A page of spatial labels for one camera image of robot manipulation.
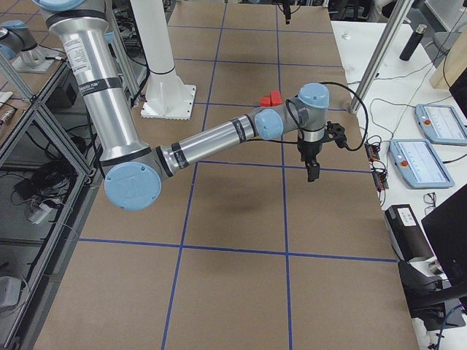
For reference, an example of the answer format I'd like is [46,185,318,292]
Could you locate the white pedestal column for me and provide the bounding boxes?
[131,0,196,120]

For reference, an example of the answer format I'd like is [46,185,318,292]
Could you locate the black box with label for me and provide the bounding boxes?
[385,204,434,263]

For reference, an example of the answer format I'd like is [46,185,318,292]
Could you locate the red block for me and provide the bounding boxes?
[269,90,282,106]
[259,96,272,107]

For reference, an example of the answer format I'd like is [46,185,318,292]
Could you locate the teach pendant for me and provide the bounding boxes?
[415,104,466,146]
[389,139,455,189]

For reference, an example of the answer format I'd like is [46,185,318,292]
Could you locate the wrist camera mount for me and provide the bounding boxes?
[324,121,348,149]

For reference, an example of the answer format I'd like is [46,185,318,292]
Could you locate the black monitor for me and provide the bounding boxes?
[422,185,467,285]

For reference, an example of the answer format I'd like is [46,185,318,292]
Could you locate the near teach pendant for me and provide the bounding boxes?
[389,139,455,189]

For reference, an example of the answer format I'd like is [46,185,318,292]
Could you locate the small electronics board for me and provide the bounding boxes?
[364,135,389,193]

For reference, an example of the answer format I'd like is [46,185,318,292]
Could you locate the black water bottle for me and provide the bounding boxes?
[399,24,427,61]

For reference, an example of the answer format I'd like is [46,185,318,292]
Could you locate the brown paper table cover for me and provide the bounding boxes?
[35,2,417,349]

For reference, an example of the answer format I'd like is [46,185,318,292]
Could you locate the aluminium frame post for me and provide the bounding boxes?
[350,0,414,114]

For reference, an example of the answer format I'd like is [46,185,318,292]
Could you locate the far teach pendant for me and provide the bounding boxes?
[415,104,466,146]

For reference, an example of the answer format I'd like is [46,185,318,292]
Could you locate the eyeglasses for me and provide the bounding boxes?
[423,192,437,215]

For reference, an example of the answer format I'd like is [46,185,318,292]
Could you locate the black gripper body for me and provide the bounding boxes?
[297,138,323,164]

